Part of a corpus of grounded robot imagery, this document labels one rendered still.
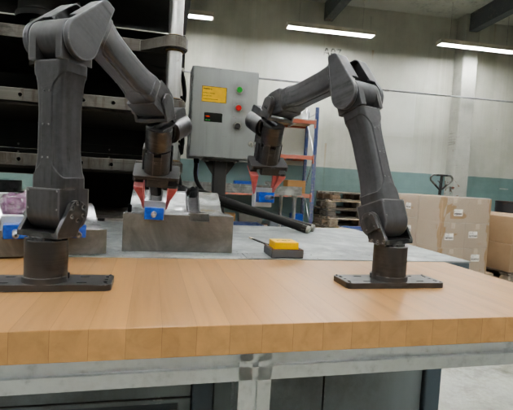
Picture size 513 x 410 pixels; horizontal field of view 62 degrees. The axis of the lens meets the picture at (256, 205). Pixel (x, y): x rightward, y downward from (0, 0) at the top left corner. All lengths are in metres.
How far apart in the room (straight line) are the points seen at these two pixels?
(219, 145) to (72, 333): 1.46
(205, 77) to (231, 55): 6.09
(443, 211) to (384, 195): 3.85
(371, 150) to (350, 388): 0.67
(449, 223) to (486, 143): 5.09
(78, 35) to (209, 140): 1.25
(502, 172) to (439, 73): 2.39
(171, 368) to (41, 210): 0.31
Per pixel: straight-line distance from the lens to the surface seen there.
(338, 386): 1.24
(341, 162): 8.19
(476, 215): 4.92
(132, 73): 0.85
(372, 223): 0.81
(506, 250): 5.39
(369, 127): 0.87
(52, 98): 0.72
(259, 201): 1.15
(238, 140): 1.93
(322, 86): 0.97
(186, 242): 1.03
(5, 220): 0.99
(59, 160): 0.71
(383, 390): 1.31
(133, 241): 1.03
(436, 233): 4.71
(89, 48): 0.74
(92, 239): 1.00
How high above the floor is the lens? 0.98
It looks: 3 degrees down
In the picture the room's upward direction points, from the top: 3 degrees clockwise
